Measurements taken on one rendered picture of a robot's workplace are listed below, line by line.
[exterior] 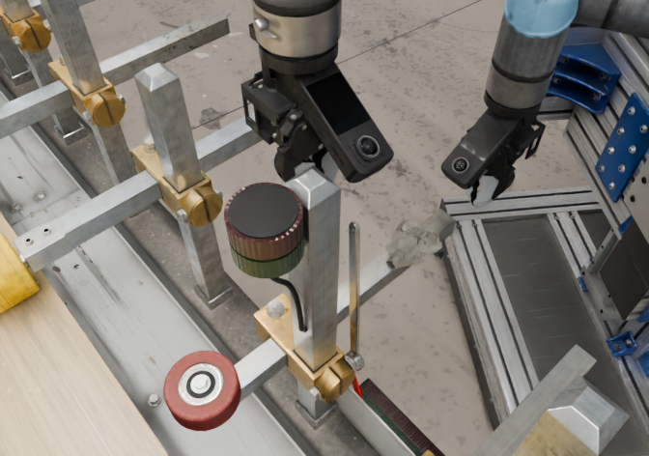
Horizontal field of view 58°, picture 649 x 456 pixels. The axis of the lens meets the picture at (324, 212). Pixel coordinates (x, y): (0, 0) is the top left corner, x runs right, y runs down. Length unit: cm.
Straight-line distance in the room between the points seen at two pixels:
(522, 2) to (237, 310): 59
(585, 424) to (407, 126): 197
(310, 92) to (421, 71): 205
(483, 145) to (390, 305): 104
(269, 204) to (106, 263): 73
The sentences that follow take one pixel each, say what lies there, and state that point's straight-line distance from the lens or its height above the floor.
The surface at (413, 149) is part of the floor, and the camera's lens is 220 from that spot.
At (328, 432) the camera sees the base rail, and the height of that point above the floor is 70.
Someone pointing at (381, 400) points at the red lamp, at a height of 70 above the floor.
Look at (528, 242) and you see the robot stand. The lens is 172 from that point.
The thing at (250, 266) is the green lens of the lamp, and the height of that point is 113.
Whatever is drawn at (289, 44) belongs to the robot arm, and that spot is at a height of 123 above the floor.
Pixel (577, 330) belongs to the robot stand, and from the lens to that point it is 160.
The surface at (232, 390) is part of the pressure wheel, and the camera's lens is 66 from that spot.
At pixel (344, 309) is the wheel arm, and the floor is 86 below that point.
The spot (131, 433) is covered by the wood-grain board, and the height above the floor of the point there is 90.
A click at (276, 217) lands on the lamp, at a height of 117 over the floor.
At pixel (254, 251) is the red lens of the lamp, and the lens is 44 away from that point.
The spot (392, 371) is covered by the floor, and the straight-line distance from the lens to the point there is 167.
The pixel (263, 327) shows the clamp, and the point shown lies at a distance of 73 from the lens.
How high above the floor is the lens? 151
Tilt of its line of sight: 50 degrees down
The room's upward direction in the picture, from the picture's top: straight up
